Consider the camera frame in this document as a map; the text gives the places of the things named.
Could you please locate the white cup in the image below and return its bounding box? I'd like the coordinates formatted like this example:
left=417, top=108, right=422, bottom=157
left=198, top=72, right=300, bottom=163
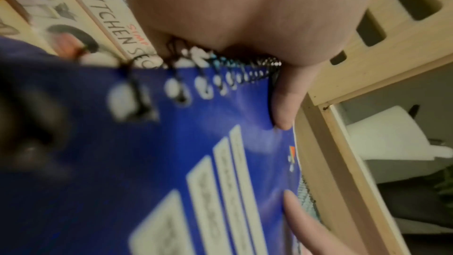
left=345, top=105, right=434, bottom=161

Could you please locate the dark blue spiral notebook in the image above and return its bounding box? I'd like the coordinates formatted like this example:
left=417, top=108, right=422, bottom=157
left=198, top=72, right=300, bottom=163
left=0, top=35, right=302, bottom=255

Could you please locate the colourful cookbook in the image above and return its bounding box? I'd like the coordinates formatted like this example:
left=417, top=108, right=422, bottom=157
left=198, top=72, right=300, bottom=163
left=0, top=0, right=160, bottom=70

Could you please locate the person's right hand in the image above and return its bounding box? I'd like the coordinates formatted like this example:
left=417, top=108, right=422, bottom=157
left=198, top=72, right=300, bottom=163
left=283, top=189, right=358, bottom=255

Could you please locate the person's left hand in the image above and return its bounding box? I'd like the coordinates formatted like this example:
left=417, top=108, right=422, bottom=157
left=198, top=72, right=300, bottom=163
left=116, top=0, right=385, bottom=132

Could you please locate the beige wooden cabinet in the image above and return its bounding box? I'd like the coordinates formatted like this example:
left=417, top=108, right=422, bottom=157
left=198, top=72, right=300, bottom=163
left=293, top=60, right=453, bottom=255

